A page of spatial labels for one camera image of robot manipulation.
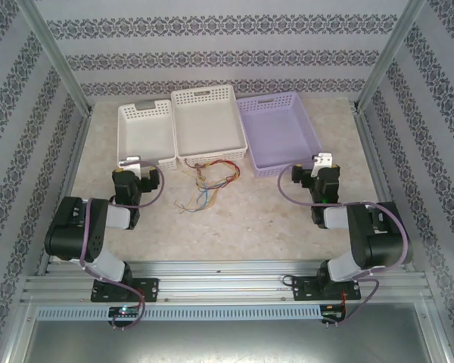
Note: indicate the right small circuit board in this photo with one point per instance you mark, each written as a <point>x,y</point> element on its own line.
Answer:
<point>331,314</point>

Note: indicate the purple perforated basket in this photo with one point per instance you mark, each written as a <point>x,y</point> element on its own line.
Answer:
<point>276,132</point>

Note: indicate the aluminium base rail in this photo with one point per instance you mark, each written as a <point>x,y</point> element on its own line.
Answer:
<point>219,287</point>

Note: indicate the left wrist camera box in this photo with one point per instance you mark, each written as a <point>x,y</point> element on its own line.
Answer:
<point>130,160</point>

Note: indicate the left small circuit board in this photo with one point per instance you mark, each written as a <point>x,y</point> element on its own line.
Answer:
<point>125,311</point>

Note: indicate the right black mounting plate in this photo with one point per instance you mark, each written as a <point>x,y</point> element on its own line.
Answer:
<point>306,289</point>

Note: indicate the left aluminium side rail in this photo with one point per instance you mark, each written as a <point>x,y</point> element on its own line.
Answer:
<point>79,151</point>

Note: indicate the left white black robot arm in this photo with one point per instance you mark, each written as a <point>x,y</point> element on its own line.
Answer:
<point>72,234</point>

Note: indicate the large white perforated basket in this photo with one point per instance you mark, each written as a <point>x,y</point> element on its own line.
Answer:
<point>208,125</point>

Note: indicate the left thin red power lead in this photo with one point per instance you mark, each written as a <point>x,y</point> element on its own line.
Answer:
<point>139,293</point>

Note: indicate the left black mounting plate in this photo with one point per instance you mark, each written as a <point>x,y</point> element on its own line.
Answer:
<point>151,289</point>

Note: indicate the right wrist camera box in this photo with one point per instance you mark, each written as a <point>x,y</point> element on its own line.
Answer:
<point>323,159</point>

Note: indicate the right aluminium side rail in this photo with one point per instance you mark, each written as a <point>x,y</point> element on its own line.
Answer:
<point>372,151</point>

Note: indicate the right thin red power lead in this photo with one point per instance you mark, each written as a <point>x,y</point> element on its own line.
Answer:
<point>344,298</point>

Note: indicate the small white perforated basket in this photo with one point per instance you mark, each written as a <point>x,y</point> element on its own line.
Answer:
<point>143,128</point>

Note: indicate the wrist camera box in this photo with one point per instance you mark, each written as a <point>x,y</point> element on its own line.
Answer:
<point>323,159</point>
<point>130,160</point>

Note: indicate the thin red power lead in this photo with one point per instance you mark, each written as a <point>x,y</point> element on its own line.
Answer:
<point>344,298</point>
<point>139,293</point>

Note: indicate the black mounting plate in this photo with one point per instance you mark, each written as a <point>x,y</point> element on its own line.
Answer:
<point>306,289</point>
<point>151,289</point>

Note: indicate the aluminium frame post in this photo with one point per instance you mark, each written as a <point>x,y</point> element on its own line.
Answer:
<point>58,56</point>
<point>387,56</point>

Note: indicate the grey metal panel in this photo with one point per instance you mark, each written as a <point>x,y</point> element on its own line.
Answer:
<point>227,344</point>

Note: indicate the left aluminium frame post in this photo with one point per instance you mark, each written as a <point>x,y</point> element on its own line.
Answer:
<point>58,56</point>

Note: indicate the aluminium side rail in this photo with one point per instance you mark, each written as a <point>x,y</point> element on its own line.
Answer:
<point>79,151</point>
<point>372,151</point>

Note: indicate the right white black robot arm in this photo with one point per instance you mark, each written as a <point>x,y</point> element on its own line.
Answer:
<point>382,242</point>

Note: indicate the right aluminium frame post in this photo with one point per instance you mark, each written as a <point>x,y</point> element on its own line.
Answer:
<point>387,56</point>

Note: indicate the small circuit board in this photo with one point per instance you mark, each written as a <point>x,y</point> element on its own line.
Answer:
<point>125,311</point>
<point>331,314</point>

